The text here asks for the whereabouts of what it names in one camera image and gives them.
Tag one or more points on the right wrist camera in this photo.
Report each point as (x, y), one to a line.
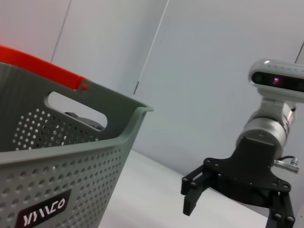
(273, 80)

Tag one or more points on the grey-green perforated storage bin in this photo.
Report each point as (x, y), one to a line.
(71, 166)

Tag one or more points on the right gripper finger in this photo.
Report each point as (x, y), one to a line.
(281, 211)
(192, 190)

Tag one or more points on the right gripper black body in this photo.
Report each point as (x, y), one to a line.
(251, 166)

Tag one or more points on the black round teapot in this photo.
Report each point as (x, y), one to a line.
(83, 120)

